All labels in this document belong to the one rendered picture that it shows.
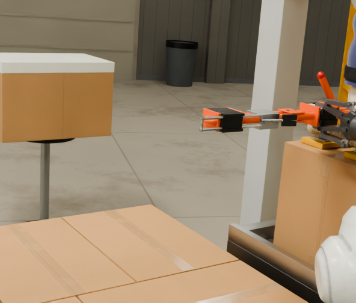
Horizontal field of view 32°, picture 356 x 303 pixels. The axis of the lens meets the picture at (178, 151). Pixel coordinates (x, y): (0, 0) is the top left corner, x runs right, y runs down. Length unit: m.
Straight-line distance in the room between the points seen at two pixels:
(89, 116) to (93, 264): 1.43
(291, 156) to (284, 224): 0.24
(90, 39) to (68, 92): 6.61
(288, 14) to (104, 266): 1.57
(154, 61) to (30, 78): 7.00
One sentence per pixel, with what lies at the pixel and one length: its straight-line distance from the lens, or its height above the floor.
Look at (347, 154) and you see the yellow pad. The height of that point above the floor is 0.96.
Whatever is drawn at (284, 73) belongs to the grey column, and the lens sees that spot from 3.06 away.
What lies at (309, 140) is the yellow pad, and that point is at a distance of 2.07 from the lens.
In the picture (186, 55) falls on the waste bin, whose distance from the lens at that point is 9.51.
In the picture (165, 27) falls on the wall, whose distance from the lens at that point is 10.07.
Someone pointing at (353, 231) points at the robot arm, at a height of 1.01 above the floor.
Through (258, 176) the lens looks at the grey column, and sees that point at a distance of 3.16.
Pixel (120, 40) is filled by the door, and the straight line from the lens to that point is 9.91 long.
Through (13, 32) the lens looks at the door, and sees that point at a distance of 9.78.
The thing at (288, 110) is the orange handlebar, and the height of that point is 1.09.
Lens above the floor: 1.40
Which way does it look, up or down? 14 degrees down
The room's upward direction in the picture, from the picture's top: 4 degrees clockwise
